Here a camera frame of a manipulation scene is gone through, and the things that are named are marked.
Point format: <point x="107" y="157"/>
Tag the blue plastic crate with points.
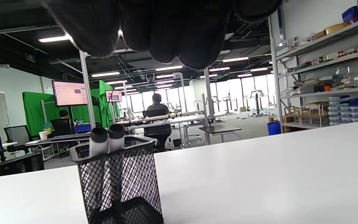
<point x="83" y="128"/>

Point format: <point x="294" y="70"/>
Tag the small computer monitor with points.
<point x="113" y="96"/>

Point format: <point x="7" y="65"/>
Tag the grey mesh office chair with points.
<point x="17" y="135"/>

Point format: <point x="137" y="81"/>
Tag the black mesh pen holder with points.
<point x="129" y="174"/>

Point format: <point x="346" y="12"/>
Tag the black desk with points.
<point x="42" y="142"/>

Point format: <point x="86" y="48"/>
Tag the aluminium frame post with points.
<point x="87" y="93"/>
<point x="209" y="93"/>

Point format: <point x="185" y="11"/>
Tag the green screen cloth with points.
<point x="34" y="112"/>

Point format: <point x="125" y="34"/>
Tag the person's right hand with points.
<point x="166" y="28"/>

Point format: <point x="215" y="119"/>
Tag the blue round bin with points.
<point x="273" y="129"/>

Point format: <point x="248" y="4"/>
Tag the black capped white marker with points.
<point x="117" y="141"/>
<point x="98" y="144"/>

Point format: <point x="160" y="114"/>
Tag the brown side table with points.
<point x="219" y="129"/>

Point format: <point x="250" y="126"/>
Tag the stack of clear storage boxes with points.
<point x="353" y="109"/>

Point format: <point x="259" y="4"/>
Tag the black keyboard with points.
<point x="71" y="136"/>

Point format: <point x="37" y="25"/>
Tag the black equipment cabinet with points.
<point x="14" y="165"/>

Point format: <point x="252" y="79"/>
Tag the white paper cup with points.
<point x="43" y="135"/>

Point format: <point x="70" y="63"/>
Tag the black swivel office chair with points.
<point x="157" y="130"/>

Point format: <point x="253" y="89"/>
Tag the large computer monitor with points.
<point x="70" y="93"/>

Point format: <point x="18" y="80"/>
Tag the long white workbench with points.
<point x="172" y="119"/>

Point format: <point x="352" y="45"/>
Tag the white number sign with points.
<point x="177" y="75"/>

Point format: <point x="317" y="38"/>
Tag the grey metal shelving rack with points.
<point x="331" y="62"/>

